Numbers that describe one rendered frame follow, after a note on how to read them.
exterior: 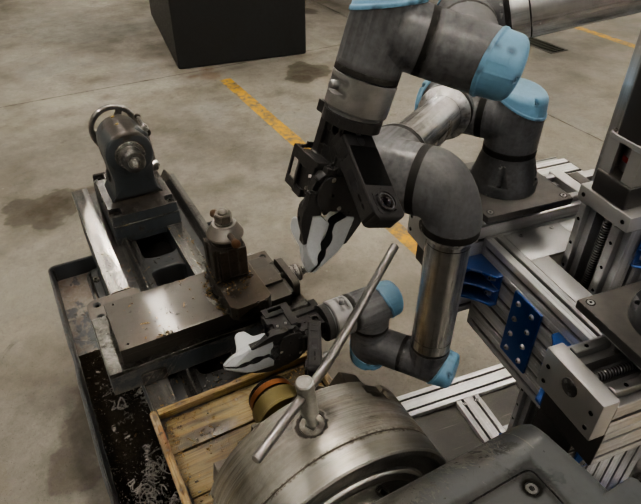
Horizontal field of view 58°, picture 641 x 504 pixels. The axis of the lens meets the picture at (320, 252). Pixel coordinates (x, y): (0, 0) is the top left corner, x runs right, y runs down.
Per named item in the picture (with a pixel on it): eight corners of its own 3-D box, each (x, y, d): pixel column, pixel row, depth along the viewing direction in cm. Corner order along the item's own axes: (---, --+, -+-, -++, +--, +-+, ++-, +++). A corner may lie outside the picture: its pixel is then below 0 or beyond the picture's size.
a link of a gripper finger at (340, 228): (313, 251, 81) (332, 192, 77) (334, 275, 77) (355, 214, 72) (294, 252, 79) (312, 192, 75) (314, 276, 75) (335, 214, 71)
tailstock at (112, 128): (183, 224, 173) (168, 134, 155) (117, 242, 165) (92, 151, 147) (155, 179, 194) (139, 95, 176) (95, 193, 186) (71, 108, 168)
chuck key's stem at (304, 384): (317, 447, 73) (306, 392, 66) (302, 439, 74) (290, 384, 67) (326, 433, 75) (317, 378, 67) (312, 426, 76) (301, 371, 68)
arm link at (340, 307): (356, 340, 111) (358, 309, 106) (335, 348, 109) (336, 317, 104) (337, 315, 116) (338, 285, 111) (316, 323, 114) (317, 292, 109)
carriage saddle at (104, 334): (311, 323, 139) (311, 304, 135) (115, 398, 121) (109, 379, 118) (261, 255, 160) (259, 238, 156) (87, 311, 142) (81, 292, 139)
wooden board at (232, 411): (385, 466, 109) (386, 454, 106) (202, 560, 95) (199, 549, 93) (311, 360, 130) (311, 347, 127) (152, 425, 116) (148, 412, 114)
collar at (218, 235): (249, 238, 123) (248, 226, 122) (214, 248, 120) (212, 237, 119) (235, 219, 129) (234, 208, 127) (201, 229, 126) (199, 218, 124)
